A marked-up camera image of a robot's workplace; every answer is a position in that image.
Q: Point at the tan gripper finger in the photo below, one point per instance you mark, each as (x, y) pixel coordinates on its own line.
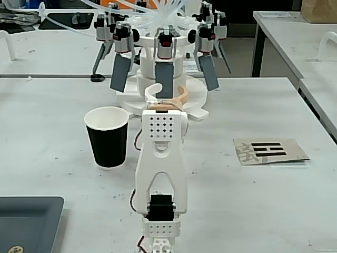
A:
(186, 95)

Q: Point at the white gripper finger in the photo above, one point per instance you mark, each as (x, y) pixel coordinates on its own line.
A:
(148, 92)

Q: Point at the black paper cup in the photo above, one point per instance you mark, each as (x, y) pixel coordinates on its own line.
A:
(108, 147)

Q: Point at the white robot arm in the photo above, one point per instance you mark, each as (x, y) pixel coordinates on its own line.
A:
(160, 163)

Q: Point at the small white printed label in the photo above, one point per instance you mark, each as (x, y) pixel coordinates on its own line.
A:
(190, 66)

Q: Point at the white machine with grey paddles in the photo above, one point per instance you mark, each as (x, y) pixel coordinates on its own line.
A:
(147, 63)

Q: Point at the small black cap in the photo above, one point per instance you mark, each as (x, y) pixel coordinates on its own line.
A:
(96, 78)

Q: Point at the clear tube bundle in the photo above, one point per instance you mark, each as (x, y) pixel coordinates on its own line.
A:
(160, 15)

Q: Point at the black table leg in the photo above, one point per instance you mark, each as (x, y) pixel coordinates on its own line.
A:
(258, 52)

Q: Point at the orange box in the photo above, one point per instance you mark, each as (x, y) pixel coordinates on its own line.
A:
(110, 2)

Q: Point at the printed cardboard card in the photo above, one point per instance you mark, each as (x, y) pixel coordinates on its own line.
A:
(271, 151)

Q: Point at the black mat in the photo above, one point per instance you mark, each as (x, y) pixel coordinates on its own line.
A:
(60, 21)

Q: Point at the white paper sheet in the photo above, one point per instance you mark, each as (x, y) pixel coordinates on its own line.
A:
(279, 14)

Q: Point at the dark clutter pile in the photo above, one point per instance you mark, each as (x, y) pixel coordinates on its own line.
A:
(18, 18)

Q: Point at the brown paper bag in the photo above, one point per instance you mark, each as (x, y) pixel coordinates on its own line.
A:
(318, 10)

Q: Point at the grey plastic tray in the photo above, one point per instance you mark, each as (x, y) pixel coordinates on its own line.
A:
(26, 221)

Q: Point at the round gold sticker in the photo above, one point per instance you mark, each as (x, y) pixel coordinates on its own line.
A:
(15, 249)

